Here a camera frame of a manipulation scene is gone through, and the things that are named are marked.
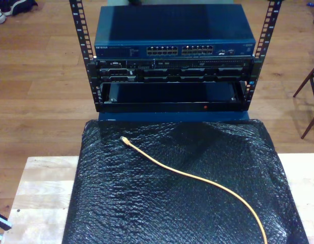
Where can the black bubble wrap mat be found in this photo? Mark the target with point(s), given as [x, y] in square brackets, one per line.
[172, 208]

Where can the dark wooden chair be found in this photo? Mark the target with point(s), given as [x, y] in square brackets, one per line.
[306, 80]

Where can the black rack server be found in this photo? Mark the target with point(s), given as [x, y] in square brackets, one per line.
[172, 73]

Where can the blue flat rack unit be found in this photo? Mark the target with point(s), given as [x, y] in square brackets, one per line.
[146, 117]

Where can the blue network switch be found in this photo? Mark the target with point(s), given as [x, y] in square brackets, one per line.
[172, 25]

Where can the black perforated rack post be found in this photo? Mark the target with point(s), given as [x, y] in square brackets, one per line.
[274, 15]
[79, 30]

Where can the black rack drawer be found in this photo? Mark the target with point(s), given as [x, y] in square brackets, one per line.
[172, 106]

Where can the dark sneaker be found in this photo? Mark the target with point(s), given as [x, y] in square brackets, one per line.
[19, 6]

